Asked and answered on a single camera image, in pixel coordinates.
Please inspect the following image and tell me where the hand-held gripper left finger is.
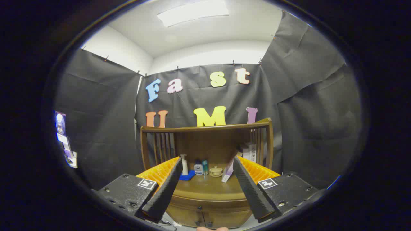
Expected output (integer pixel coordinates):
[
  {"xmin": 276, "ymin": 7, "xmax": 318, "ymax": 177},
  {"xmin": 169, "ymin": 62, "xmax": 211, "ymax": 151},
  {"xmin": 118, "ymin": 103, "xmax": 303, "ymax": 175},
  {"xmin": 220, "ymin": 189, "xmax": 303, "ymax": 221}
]
[{"xmin": 95, "ymin": 156, "xmax": 183, "ymax": 223}]

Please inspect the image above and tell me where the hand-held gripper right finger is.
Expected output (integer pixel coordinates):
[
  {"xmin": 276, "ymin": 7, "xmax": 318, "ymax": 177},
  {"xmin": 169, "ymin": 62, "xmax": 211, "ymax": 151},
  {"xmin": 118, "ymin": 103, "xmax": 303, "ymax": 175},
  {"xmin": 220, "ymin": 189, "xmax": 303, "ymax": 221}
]
[{"xmin": 233, "ymin": 156, "xmax": 319, "ymax": 223}]

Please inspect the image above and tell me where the wooden cabinet door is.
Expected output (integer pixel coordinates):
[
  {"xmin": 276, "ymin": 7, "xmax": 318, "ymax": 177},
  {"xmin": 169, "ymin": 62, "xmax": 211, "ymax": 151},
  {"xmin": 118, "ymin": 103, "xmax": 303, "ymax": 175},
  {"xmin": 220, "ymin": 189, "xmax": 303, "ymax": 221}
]
[
  {"xmin": 165, "ymin": 205, "xmax": 204, "ymax": 228},
  {"xmin": 203, "ymin": 210, "xmax": 252, "ymax": 229}
]

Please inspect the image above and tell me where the wooden countertop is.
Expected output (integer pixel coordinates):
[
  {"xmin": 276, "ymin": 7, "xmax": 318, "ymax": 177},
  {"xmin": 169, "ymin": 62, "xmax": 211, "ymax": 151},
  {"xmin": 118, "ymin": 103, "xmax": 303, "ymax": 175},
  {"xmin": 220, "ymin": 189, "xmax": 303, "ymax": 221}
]
[{"xmin": 172, "ymin": 172, "xmax": 249, "ymax": 201}]

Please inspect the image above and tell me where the wooden cabinet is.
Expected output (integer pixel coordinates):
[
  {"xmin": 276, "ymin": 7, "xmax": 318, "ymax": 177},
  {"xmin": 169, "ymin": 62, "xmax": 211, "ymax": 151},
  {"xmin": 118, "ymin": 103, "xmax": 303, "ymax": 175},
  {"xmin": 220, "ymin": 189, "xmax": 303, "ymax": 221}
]
[{"xmin": 140, "ymin": 118, "xmax": 274, "ymax": 229}]

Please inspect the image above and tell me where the purple book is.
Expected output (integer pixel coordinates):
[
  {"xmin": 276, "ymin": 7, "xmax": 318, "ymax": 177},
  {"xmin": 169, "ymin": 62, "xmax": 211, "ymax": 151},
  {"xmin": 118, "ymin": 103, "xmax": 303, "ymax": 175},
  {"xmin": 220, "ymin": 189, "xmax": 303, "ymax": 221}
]
[{"xmin": 221, "ymin": 156, "xmax": 236, "ymax": 183}]

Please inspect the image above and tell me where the ceiling light panel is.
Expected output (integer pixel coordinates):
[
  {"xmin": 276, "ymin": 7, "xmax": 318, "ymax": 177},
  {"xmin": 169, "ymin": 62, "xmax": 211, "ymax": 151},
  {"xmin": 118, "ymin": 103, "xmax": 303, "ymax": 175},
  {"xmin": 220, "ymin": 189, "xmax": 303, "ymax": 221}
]
[{"xmin": 157, "ymin": 0, "xmax": 229, "ymax": 27}]

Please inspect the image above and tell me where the wall poster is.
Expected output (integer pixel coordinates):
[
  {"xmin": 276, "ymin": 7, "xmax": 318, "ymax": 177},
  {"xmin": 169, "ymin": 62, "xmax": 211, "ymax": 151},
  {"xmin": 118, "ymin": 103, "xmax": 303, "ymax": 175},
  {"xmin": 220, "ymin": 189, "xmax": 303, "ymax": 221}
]
[{"xmin": 55, "ymin": 111, "xmax": 78, "ymax": 169}]

